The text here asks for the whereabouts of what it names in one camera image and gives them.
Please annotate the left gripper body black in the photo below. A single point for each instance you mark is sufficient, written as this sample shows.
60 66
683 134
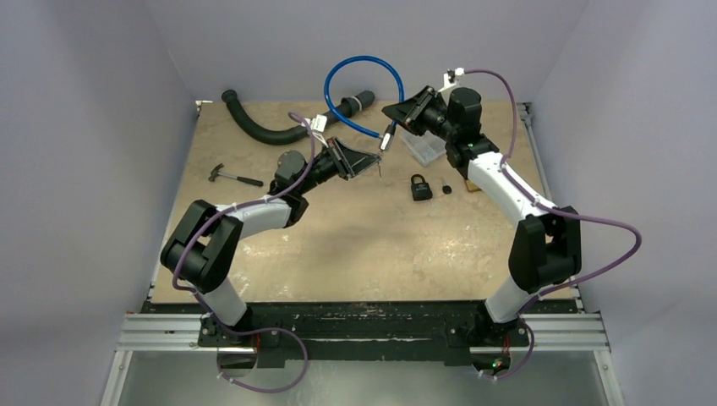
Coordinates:
336 154

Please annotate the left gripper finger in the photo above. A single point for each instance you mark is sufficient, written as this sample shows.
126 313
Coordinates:
354 169
355 157

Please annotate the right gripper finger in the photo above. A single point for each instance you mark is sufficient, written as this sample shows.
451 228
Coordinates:
412 121
420 101

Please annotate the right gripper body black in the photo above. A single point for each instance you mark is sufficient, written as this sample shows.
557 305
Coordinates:
418 111

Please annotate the black padlock with key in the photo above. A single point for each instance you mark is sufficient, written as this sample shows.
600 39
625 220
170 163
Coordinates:
420 189

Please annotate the brass padlock silver shackle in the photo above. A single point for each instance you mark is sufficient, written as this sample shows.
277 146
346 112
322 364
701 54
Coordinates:
471 187

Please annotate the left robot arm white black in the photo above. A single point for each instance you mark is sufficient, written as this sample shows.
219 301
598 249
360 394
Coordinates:
200 250

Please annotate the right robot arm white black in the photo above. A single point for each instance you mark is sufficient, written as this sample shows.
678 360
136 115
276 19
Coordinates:
546 249

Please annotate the clear plastic organizer box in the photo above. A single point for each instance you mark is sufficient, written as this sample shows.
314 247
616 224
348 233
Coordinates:
425 149

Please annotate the black claw hammer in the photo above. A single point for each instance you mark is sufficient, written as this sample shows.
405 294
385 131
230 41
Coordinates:
218 172

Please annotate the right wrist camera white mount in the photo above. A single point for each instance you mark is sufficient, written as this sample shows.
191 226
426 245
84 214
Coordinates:
451 80

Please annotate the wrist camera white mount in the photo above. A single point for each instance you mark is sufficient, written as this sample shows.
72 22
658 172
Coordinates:
451 80
317 127

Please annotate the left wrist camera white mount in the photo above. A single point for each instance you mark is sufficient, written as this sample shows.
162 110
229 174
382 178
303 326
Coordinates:
317 127

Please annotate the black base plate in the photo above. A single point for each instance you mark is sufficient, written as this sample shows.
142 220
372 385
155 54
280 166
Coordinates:
471 339

